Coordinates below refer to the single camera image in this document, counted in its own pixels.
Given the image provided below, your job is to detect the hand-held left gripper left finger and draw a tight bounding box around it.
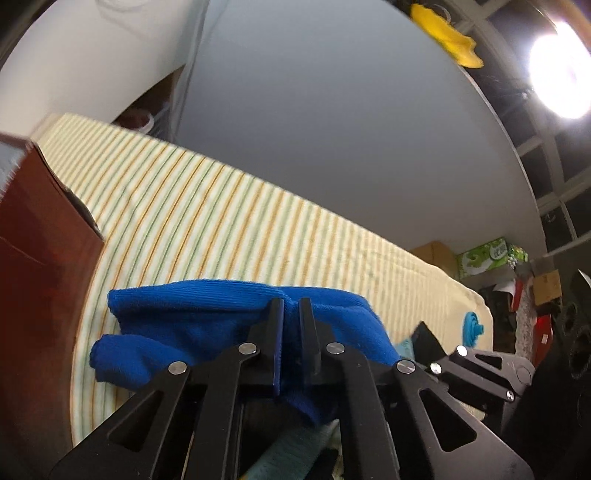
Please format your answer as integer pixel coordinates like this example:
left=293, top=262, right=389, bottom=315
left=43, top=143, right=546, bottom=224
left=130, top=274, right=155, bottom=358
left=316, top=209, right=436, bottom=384
left=48, top=298, right=285, bottom=480

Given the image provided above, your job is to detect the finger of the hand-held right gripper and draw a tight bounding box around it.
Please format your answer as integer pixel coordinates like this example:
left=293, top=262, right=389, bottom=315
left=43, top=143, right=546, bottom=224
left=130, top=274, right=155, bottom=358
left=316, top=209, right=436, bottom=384
left=411, top=320, right=515, bottom=403

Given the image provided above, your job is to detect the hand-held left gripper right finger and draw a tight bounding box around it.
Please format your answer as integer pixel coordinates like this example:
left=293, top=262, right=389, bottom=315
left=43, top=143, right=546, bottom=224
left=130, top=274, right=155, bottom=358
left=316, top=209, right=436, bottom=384
left=299, top=298, right=536, bottom=480

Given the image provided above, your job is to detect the blue fleece cloth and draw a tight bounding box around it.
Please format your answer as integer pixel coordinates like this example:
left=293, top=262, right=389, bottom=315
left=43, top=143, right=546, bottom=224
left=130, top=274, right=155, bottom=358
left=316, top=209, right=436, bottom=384
left=90, top=279, right=402, bottom=425

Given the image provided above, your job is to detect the dark brown box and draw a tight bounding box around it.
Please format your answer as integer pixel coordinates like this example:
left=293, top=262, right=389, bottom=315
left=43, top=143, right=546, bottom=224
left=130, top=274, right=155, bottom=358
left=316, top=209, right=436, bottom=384
left=0, top=131, right=105, bottom=480

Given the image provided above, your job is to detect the light blue rolled cloth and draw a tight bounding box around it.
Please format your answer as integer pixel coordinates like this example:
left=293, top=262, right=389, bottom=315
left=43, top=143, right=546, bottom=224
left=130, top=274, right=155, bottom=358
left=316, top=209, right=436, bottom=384
left=463, top=311, right=487, bottom=347

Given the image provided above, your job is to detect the teal knitted cloth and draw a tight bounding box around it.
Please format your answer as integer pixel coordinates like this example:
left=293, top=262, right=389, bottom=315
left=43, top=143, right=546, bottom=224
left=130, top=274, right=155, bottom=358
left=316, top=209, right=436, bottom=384
left=245, top=411, right=341, bottom=480

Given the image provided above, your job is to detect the green printed carton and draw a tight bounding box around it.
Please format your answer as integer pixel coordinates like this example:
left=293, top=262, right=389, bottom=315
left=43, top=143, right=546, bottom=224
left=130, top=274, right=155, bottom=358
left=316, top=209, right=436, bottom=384
left=457, top=236, right=529, bottom=278

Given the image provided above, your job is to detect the brown cardboard box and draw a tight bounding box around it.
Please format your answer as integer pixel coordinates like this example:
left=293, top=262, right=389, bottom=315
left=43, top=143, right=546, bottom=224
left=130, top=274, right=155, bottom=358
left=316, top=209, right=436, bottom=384
left=409, top=241, right=459, bottom=280

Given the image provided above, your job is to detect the striped yellow table cloth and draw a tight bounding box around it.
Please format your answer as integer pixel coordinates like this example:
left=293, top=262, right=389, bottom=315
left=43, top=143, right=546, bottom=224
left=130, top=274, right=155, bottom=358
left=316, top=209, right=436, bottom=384
left=28, top=113, right=493, bottom=444

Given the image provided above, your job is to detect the bright round lamp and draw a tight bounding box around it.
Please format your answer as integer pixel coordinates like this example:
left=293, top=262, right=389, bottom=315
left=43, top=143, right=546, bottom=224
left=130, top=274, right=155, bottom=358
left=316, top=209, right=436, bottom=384
left=529, top=21, right=591, bottom=119

